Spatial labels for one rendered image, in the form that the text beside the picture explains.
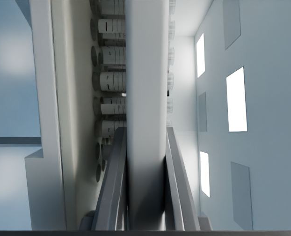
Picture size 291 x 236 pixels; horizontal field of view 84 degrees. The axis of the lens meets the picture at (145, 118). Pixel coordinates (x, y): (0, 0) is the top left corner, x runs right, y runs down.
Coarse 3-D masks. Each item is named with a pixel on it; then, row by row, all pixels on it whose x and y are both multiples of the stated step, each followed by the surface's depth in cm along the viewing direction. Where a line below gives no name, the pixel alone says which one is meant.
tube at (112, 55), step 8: (96, 48) 11; (104, 48) 11; (112, 48) 11; (120, 48) 11; (168, 48) 11; (96, 56) 11; (104, 56) 11; (112, 56) 11; (120, 56) 11; (168, 56) 11; (96, 64) 11; (104, 64) 11; (112, 64) 11; (120, 64) 11; (168, 64) 11
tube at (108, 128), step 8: (96, 120) 12; (104, 120) 12; (112, 120) 12; (120, 120) 12; (168, 120) 12; (96, 128) 11; (104, 128) 11; (112, 128) 12; (96, 136) 12; (104, 136) 12; (112, 136) 12
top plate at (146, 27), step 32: (128, 0) 7; (160, 0) 7; (128, 32) 7; (160, 32) 7; (128, 64) 7; (160, 64) 7; (128, 96) 8; (160, 96) 8; (128, 128) 8; (160, 128) 8; (128, 160) 8; (160, 160) 8; (128, 192) 8; (160, 192) 8; (128, 224) 9; (160, 224) 8
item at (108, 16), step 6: (102, 18) 12; (108, 18) 12; (114, 18) 12; (120, 18) 12; (168, 18) 12; (102, 42) 12; (108, 42) 12; (114, 42) 12; (120, 42) 12; (168, 42) 13; (102, 66) 13; (108, 66) 13; (114, 66) 13; (120, 66) 13; (168, 66) 13; (102, 90) 13; (108, 90) 13; (114, 90) 13; (120, 90) 13; (114, 96) 15; (120, 96) 15; (114, 114) 17; (120, 114) 17; (102, 138) 14; (108, 138) 14
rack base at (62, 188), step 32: (32, 0) 7; (64, 0) 7; (32, 32) 8; (64, 32) 7; (64, 64) 7; (64, 96) 7; (96, 96) 12; (64, 128) 8; (32, 160) 8; (64, 160) 8; (96, 160) 12; (32, 192) 8; (64, 192) 8; (96, 192) 12; (32, 224) 8; (64, 224) 8
